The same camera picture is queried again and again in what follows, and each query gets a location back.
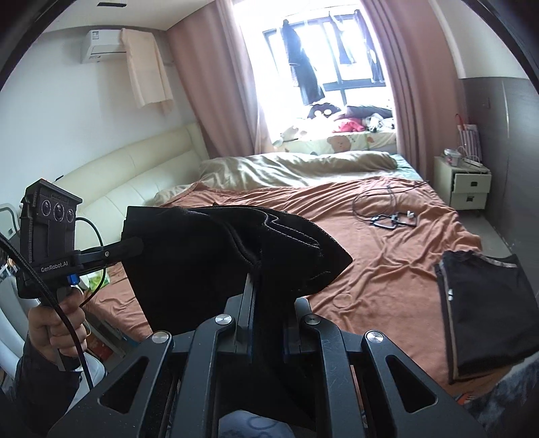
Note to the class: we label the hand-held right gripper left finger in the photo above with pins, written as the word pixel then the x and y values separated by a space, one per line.
pixel 243 328

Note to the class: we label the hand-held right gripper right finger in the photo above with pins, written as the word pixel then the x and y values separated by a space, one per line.
pixel 303 332

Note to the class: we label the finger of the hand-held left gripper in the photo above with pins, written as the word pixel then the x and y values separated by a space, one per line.
pixel 118 249

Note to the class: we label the black stitched-hem garment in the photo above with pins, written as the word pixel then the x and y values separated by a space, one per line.
pixel 189 261

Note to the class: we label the black garment with tan trim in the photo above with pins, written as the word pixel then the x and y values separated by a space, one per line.
pixel 484 316

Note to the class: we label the person's left forearm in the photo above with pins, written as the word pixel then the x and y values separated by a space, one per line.
pixel 38 379

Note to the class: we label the person's left hand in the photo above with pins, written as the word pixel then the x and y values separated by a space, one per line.
pixel 42 324

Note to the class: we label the green packet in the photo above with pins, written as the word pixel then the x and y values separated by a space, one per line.
pixel 97 281

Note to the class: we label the cream padded headboard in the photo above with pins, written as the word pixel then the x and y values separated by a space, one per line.
pixel 139 168

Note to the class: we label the cardboard box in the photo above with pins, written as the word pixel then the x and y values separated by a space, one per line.
pixel 109 337

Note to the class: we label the orange-brown blanket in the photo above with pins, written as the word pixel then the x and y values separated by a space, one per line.
pixel 379 261

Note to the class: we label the small white charger plug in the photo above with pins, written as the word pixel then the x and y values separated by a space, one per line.
pixel 411 214

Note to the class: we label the beige duvet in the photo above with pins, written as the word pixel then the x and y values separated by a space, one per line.
pixel 294 168

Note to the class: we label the beige hanging towel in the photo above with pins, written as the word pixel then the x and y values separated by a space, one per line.
pixel 147 71

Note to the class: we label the pink curtain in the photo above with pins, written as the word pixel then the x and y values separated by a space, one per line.
pixel 210 84
pixel 417 84

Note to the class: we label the white plush toy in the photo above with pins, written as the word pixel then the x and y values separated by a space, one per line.
pixel 290 134

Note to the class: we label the white air conditioner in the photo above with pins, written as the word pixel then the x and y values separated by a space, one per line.
pixel 101 42

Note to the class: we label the red garment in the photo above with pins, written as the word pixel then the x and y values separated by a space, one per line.
pixel 349 125

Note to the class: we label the cream nightstand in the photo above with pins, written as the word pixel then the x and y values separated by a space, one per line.
pixel 463 189

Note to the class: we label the person's grey fleece clothing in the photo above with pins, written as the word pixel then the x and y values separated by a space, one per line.
pixel 513 400

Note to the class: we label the dark plush pillow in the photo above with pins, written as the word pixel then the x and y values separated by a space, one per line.
pixel 322 111

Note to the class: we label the black and white garment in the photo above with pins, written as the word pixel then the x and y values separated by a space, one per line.
pixel 381 123

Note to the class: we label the small jar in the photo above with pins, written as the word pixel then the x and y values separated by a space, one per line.
pixel 451 158

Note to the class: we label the dark purple garment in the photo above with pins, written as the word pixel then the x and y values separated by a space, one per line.
pixel 366 111

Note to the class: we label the white power strip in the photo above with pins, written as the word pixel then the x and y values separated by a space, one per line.
pixel 473 162

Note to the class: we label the window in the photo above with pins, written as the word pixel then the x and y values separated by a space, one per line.
pixel 337 88

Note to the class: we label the striped paper bag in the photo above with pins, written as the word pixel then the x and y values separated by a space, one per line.
pixel 470 139

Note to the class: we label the dark hanging jacket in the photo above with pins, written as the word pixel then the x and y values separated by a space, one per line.
pixel 303 71

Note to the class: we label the dark hanging garment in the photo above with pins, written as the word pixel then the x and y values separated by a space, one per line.
pixel 345 50
pixel 374 63

